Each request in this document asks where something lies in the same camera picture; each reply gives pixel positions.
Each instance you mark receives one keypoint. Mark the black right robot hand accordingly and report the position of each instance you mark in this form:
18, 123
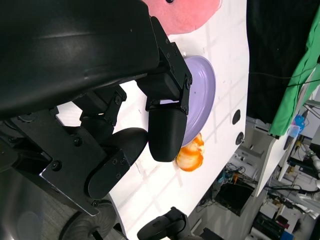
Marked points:
162, 222

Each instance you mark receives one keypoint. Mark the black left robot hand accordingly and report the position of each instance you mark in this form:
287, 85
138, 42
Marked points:
75, 62

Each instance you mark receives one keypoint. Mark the pink plush beaver doll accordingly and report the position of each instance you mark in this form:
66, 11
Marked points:
185, 15

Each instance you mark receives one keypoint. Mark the purple plastic plate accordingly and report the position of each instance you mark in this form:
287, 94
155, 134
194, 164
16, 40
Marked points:
200, 95

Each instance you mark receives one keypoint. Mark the orange striped toy bun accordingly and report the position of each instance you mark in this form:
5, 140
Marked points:
191, 155

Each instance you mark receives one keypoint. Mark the black box under table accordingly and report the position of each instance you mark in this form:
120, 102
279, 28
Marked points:
233, 197

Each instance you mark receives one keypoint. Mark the grey ribbed robot body part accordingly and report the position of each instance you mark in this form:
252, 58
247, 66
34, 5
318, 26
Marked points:
85, 225

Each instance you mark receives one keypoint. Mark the black round table grommet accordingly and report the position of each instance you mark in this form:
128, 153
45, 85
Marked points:
239, 138
236, 116

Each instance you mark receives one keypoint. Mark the white side panel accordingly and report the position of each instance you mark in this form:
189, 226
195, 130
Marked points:
271, 160

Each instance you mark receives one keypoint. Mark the green cloth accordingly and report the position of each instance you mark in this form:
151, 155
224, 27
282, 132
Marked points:
295, 95

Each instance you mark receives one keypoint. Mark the black backdrop curtain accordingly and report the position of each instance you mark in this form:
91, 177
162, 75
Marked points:
275, 50

